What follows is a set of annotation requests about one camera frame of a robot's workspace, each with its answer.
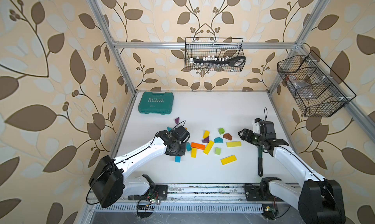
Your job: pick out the black wire basket back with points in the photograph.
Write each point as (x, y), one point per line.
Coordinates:
(212, 46)

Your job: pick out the brown house-shaped block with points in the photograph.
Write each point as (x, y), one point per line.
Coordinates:
(227, 136)

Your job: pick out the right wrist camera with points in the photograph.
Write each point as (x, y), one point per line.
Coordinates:
(258, 126)

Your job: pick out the black wire basket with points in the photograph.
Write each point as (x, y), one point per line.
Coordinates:
(319, 90)
(212, 46)

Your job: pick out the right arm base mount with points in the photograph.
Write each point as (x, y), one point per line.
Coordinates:
(261, 192)

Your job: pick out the long yellow block diagonal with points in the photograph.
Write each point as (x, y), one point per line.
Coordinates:
(208, 148)

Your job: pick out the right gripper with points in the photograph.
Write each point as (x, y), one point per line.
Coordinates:
(247, 133)

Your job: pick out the orange rectangular block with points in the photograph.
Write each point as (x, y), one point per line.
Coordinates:
(198, 146)

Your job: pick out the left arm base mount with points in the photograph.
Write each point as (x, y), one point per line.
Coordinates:
(144, 188)

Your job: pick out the yellow flat block right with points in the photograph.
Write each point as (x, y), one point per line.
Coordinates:
(233, 144)

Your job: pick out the socket bit holder strip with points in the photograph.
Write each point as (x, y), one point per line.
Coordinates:
(211, 61)

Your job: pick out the light green cube centre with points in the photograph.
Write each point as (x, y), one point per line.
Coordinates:
(218, 151)

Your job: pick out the teal house-shaped block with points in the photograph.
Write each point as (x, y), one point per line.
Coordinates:
(218, 140)

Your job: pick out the green handled tool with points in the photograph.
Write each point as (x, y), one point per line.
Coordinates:
(260, 161)

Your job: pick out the teal wedge block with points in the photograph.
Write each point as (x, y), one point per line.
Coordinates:
(188, 147)

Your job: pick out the dark purple triangle block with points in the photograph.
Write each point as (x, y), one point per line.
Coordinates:
(206, 140)

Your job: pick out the yellow small block centre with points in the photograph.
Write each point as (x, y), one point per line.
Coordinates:
(206, 134)

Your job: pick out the clear plastic bag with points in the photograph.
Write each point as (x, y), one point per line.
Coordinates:
(301, 89)

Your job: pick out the yellow long block bottom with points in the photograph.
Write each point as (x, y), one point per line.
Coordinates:
(228, 160)

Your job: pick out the aluminium rail front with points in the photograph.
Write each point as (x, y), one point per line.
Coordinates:
(198, 193)

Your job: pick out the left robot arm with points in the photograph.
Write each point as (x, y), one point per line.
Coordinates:
(110, 180)

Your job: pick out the yellow small block bottom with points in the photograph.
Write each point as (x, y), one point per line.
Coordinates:
(193, 152)

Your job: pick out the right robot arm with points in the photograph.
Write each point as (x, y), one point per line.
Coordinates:
(317, 199)

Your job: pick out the yellow small block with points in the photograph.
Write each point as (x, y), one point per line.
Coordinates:
(193, 152)
(206, 134)

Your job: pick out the black wire basket right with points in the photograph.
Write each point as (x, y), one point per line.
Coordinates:
(319, 90)

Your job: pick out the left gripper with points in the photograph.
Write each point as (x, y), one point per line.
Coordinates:
(183, 153)

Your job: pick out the green plastic tool case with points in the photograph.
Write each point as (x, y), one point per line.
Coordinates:
(156, 103)

